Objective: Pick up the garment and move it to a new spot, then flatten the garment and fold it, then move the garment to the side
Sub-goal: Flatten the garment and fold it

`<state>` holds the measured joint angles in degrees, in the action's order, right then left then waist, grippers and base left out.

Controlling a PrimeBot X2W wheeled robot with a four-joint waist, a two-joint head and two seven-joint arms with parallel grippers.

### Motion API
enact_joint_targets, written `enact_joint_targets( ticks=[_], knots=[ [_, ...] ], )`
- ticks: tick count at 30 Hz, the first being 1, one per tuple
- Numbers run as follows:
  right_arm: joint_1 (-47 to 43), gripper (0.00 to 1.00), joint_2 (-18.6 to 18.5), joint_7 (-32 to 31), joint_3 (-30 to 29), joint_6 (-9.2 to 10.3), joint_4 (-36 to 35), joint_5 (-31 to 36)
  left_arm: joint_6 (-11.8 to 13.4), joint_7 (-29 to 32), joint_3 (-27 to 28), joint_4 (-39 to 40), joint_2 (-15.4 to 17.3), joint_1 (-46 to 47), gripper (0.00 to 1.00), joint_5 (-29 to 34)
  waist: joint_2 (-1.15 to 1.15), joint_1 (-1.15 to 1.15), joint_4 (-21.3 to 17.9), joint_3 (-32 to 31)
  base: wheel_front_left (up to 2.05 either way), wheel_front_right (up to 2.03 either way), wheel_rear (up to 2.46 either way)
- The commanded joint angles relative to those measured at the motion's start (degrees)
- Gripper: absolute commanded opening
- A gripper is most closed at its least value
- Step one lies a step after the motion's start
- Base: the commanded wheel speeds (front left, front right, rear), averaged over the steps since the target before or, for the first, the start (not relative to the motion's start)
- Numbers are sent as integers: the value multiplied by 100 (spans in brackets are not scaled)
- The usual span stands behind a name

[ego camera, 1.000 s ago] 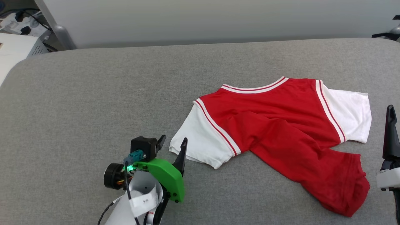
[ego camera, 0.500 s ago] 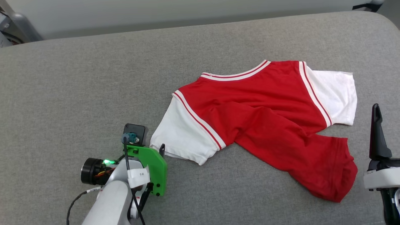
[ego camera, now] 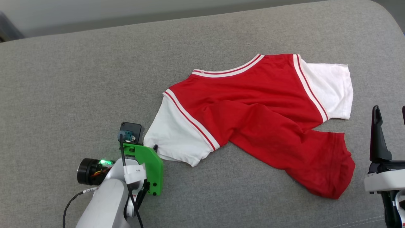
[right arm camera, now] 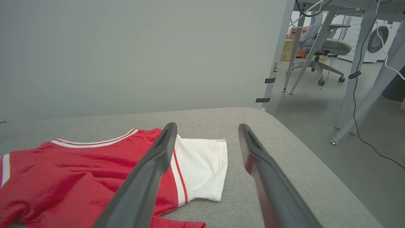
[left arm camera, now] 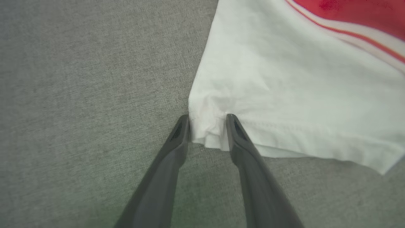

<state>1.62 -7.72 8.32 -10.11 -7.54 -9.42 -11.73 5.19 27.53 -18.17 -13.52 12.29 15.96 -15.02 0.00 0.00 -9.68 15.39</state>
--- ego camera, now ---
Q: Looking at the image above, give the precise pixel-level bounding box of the black left camera cable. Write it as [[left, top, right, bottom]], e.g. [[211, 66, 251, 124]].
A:
[[119, 134, 145, 228]]

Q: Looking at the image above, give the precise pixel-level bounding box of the thin black cable white tag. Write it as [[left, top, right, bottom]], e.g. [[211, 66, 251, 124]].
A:
[[62, 187, 99, 228]]

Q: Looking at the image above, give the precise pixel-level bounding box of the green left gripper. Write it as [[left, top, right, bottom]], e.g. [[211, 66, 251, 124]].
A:
[[77, 143, 164, 196]]

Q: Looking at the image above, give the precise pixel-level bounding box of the grey fabric sofa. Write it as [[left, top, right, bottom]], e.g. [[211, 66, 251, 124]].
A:
[[0, 0, 405, 228]]

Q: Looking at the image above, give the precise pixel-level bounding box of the white tape label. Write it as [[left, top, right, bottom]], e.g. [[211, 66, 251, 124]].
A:
[[124, 164, 148, 185]]

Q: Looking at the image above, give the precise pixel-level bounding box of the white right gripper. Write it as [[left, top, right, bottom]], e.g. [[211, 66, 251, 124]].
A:
[[364, 105, 405, 192]]

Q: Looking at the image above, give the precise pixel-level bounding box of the teal left camera connector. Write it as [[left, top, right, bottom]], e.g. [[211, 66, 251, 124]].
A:
[[117, 130, 135, 143]]

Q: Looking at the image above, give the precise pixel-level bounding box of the red and white jersey shirt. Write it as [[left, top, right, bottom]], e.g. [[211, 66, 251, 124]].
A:
[[143, 53, 356, 200]]

